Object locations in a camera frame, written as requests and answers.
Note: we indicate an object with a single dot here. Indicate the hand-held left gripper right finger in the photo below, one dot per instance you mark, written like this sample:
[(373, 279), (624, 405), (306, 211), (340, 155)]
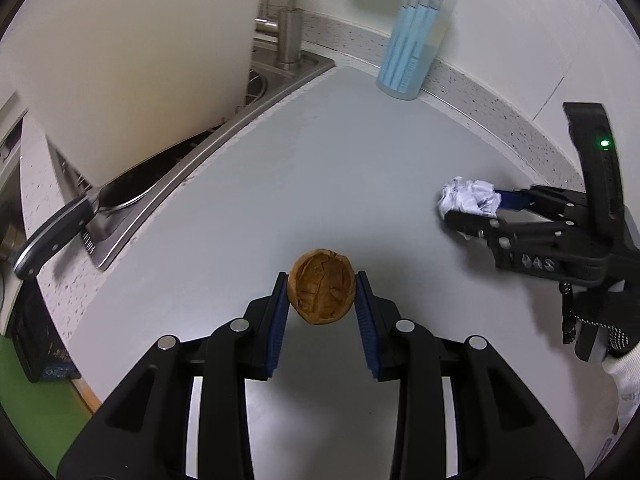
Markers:
[(365, 325)]

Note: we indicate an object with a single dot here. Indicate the dark box with blue print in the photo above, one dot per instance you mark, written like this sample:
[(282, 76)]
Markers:
[(40, 345)]

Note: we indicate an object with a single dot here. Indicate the steel sink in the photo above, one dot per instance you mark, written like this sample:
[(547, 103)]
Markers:
[(165, 185)]

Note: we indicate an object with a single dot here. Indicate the white paper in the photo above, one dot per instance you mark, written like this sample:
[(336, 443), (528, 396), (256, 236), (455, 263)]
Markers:
[(465, 197)]

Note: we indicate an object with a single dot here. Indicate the person's right forearm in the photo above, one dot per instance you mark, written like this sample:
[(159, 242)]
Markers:
[(627, 390)]

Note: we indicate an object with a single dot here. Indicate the white cutting board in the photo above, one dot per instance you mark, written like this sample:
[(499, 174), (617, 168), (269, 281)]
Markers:
[(140, 60)]

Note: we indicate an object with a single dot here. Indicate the brown walnut shell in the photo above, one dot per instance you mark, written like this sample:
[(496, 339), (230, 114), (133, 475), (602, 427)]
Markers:
[(320, 285)]

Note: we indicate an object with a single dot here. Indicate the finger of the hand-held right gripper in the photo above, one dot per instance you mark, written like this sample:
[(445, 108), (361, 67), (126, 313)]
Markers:
[(550, 200), (525, 232)]

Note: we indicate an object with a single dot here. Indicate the steel faucet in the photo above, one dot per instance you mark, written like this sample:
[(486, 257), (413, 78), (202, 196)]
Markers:
[(290, 35)]

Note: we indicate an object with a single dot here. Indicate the person's right hand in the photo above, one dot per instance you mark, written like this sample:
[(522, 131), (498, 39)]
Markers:
[(610, 320)]

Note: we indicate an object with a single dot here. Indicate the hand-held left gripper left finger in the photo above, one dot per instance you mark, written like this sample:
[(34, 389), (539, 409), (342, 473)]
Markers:
[(277, 325)]

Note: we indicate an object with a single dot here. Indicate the blue liquid detergent bottle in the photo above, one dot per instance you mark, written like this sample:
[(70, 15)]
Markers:
[(405, 60)]

